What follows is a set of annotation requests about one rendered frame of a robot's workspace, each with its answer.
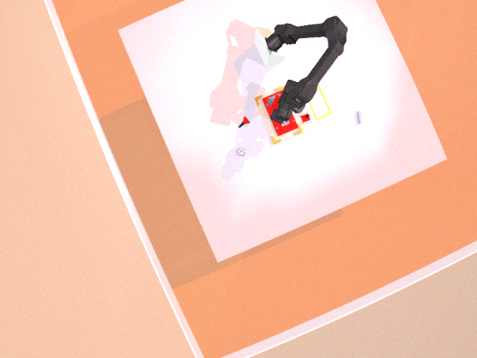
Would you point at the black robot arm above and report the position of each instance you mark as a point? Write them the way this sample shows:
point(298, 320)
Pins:
point(297, 94)

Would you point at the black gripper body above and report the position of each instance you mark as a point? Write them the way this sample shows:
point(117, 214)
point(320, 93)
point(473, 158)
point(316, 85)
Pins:
point(275, 111)

